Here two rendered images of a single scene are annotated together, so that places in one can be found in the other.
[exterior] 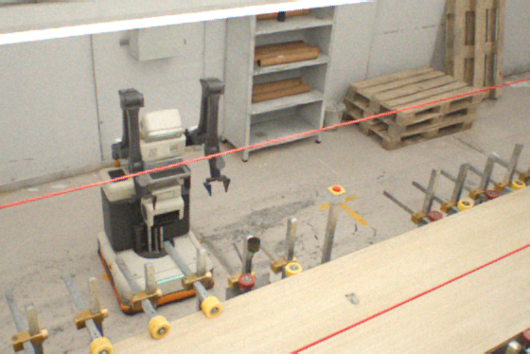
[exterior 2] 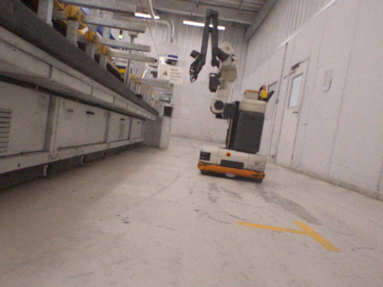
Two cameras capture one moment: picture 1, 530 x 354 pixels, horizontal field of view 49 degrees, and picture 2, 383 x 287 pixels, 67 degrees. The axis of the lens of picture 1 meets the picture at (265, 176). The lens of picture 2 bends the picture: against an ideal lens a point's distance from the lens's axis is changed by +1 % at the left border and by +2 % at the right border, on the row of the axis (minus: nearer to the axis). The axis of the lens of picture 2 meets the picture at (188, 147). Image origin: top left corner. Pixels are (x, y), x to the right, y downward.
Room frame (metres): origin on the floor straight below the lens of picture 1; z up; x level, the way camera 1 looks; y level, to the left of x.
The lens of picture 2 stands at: (4.42, -2.18, 0.40)
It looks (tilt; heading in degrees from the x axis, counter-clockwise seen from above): 3 degrees down; 123
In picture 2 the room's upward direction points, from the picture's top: 8 degrees clockwise
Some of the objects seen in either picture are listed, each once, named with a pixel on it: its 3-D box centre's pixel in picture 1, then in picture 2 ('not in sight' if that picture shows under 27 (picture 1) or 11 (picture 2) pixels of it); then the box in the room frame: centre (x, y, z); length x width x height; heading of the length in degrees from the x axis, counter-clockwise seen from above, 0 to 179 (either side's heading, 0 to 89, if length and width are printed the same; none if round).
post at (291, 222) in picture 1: (288, 256); (133, 72); (2.36, -0.15, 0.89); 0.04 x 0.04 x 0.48; 34
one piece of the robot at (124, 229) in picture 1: (147, 201); (244, 122); (3.18, 0.76, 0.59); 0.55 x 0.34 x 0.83; 120
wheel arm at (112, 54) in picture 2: (409, 209); (120, 55); (2.98, -0.89, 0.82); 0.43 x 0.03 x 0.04; 34
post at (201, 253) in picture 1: (201, 288); (141, 82); (2.07, 0.26, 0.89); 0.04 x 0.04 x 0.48; 34
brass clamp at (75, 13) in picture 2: (479, 192); (76, 17); (3.19, -1.37, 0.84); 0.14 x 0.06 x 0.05; 124
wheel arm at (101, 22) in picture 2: (466, 186); (97, 21); (3.26, -1.30, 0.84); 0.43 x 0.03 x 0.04; 34
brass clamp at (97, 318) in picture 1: (90, 316); not in sight; (1.78, 0.69, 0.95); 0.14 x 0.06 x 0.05; 124
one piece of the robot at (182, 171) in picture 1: (166, 177); (215, 80); (2.85, 0.57, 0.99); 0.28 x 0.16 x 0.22; 120
